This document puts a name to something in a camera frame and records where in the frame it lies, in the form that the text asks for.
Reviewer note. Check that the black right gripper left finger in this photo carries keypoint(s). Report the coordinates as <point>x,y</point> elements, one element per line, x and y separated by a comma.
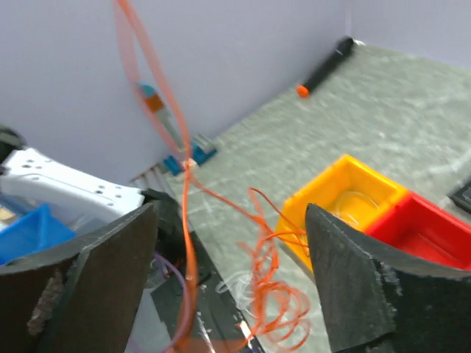
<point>80,296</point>

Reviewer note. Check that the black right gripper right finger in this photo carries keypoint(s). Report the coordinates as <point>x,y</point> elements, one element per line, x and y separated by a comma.
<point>376,298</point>

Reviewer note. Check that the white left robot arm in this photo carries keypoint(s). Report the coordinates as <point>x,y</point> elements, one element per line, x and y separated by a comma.
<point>27,173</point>

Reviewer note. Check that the blue plastic bin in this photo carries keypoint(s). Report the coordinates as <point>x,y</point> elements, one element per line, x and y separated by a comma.
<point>36,231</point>

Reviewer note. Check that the red plastic bin middle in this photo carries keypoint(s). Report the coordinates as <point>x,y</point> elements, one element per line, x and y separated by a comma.
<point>420,228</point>

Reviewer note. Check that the yellow plastic bin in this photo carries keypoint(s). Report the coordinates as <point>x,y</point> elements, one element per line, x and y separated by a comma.
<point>350,190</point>

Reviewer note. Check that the black white chessboard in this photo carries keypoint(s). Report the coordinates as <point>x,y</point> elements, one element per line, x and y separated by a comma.
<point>460,196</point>

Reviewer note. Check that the blue brown toy block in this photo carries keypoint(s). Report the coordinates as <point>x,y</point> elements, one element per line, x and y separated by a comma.
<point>151,98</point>

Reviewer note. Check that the black marker orange cap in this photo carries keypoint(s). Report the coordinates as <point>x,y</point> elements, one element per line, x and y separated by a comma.
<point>343,50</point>

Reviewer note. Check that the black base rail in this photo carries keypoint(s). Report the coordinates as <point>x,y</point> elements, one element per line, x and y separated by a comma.
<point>218,323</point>

